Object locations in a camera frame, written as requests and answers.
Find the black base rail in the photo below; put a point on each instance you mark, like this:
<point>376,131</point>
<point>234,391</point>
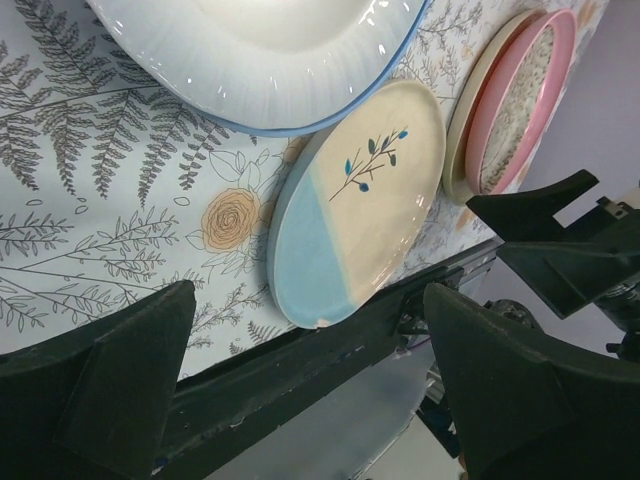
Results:
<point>219,413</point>

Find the floral patterned table mat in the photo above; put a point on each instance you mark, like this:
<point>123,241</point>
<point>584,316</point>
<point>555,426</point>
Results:
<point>112,187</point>

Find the pale peach bottom plate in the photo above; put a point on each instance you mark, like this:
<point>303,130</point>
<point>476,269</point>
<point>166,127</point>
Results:
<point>353,205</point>

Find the pink round plate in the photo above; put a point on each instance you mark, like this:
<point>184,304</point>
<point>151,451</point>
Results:
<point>564,26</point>

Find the speckled oval dish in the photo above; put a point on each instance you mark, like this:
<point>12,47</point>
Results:
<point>515,112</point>

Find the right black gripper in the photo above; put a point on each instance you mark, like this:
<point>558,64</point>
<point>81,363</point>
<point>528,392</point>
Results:
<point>600,266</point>

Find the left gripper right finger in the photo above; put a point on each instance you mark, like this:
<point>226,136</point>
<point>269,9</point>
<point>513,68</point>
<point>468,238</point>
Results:
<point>527,405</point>

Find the blue round plate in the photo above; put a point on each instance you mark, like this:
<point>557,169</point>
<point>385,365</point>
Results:
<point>385,80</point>

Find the white deep plate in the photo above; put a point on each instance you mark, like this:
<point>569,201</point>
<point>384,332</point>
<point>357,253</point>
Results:
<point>272,68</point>

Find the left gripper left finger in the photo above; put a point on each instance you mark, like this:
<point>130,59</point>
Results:
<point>93,403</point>

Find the cream round plate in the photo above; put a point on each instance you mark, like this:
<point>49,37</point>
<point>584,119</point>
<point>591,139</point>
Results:
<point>453,176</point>

